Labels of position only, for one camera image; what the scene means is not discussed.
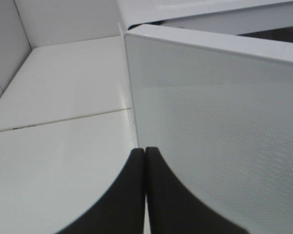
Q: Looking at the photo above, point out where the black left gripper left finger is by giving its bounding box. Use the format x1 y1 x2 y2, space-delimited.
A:
60 148 145 234

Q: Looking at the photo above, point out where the white microwave door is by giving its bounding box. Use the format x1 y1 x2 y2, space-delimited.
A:
124 24 293 234

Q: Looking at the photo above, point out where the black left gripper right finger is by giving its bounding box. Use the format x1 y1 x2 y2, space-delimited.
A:
145 147 248 234

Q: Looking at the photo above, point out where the white microwave oven body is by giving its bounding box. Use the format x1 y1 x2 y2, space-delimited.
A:
117 0 293 35

